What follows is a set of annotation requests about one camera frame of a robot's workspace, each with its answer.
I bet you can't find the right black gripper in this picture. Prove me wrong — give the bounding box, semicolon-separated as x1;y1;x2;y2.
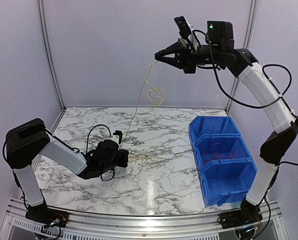
156;37;224;73

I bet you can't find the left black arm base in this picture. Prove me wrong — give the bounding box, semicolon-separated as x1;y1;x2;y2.
25;204;69;228

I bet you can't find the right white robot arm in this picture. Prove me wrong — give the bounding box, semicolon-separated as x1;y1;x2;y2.
154;16;298;224

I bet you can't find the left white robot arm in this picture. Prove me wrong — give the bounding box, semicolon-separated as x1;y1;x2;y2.
2;118;129;223

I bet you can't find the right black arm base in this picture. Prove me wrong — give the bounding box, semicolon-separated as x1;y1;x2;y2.
217;198;263;229

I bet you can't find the far blue storage bin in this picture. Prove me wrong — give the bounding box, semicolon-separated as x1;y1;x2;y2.
188;116;241;151

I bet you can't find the blue storage bin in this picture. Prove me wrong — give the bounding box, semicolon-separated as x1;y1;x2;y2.
199;159;257;207
193;135;252;171
188;116;241;151

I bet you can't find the middle blue storage bin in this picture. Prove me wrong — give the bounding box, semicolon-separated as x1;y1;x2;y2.
193;135;252;171

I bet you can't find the near blue storage bin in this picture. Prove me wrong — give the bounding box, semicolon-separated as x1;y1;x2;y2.
199;159;257;207

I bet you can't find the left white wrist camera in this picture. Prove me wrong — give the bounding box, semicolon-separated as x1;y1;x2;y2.
111;130;123;145

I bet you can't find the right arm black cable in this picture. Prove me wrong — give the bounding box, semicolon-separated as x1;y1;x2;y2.
192;29;293;110

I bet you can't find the right aluminium corner post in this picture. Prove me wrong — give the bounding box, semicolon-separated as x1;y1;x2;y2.
226;0;257;112

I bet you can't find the aluminium corner post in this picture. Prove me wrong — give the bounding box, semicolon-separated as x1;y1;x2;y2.
36;0;66;111
226;0;257;112

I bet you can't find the left aluminium corner post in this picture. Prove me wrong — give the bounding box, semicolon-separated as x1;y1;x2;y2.
36;0;66;111

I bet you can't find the aluminium front frame rail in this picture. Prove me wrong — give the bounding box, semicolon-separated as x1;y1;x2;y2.
3;197;284;240

